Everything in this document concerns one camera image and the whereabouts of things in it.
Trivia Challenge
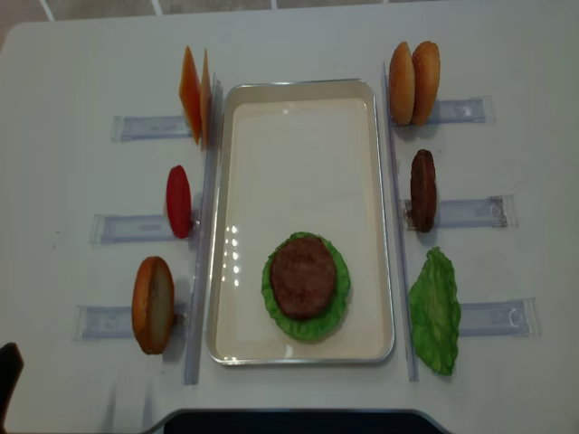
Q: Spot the clear holder for cheese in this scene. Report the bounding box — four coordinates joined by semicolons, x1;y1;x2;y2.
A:
110;116;192;142

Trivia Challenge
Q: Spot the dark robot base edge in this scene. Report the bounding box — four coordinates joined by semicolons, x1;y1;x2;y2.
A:
163;410;446;433

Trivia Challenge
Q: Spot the upright brown meat patty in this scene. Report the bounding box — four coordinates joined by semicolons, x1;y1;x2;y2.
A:
411;149;437;232

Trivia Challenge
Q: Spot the green lettuce leaf on tray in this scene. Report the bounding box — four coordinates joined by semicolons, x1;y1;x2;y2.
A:
261;231;351;342

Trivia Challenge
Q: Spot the clear holder for tomato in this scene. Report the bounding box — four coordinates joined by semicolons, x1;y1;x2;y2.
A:
90;214;179;245

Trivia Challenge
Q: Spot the right clear acrylic rail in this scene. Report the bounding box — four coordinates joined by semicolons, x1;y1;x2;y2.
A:
381;62;419;382

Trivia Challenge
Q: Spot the brown meat patty on tray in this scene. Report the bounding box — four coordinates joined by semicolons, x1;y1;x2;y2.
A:
270;236;337;321

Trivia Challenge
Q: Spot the clear holder for left bun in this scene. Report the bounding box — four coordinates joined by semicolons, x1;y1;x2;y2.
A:
71;303;187;342

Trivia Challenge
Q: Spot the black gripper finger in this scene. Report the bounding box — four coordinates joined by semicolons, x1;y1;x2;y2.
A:
0;343;24;429

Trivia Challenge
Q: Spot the upright green lettuce leaf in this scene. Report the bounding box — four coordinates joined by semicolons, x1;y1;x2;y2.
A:
409;247;461;376

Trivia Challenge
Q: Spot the white rectangular metal tray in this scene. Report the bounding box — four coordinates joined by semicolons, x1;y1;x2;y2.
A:
206;79;394;366

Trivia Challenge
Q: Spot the bun half inner right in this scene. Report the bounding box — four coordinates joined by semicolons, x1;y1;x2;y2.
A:
411;41;441;125

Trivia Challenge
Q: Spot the left clear acrylic rail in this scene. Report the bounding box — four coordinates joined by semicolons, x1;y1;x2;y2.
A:
184;73;223;385

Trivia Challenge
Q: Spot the clear holder for right buns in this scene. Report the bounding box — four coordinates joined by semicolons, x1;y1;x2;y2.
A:
391;94;495;127

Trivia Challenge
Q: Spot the clear acrylic rail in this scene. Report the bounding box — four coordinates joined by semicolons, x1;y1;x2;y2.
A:
184;73;223;385
381;62;419;382

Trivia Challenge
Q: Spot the red tomato slice upright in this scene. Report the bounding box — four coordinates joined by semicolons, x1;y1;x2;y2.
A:
166;165;192;239

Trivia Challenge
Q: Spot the bun half lower left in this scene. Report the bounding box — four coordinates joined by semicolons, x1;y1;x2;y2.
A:
131;256;175;354

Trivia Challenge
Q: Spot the clear holder for patty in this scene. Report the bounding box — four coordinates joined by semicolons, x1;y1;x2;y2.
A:
400;194;519;230

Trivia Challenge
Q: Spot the sesame bun half outer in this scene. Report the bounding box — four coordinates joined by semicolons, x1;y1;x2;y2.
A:
388;42;415;125

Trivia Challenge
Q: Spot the clear holder for lettuce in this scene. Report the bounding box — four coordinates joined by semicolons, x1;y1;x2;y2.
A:
460;297;542;337

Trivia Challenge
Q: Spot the orange cheese slice outer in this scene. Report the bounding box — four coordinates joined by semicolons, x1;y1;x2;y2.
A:
179;46;202;145

